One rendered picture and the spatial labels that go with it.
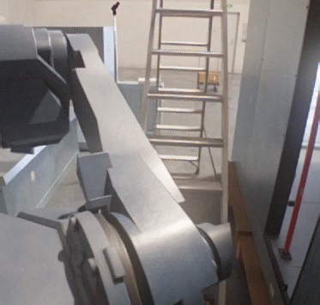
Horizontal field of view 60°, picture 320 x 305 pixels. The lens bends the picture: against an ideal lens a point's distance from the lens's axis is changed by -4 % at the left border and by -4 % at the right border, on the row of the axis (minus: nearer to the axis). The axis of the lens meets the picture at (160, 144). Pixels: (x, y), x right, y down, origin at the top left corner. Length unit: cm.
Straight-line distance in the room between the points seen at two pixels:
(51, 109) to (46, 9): 1154
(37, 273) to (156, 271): 22
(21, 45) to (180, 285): 81
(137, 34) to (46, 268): 1099
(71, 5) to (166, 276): 1179
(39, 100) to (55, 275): 61
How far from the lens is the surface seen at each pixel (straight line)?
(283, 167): 179
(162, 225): 56
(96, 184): 67
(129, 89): 439
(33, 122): 101
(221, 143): 149
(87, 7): 1188
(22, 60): 98
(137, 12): 1139
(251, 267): 209
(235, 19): 1131
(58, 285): 56
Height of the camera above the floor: 160
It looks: 23 degrees down
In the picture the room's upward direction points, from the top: 2 degrees clockwise
